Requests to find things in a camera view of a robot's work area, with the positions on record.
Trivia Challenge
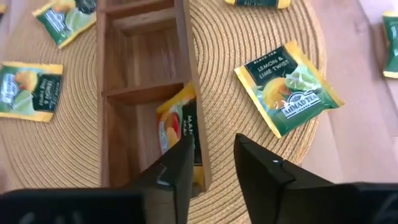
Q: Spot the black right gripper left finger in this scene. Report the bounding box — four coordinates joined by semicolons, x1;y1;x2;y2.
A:
124;133;196;224

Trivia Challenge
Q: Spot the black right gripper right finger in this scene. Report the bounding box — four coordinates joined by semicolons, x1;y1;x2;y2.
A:
234;133;335;224

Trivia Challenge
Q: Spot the orange mango tea bag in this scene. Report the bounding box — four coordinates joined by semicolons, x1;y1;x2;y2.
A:
156;82;206;192

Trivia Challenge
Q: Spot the green lemon lime tea bag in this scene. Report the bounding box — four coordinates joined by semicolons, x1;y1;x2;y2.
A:
0;61;64;123
234;39;345;139
32;0;98;49
224;0;292;9
382;10;398;79

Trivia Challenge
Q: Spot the wooden compartment tea box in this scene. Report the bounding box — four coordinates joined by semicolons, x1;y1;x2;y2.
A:
95;0;213;192

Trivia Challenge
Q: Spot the round woven straw placemat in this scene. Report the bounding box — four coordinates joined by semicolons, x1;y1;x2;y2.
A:
0;0;327;224

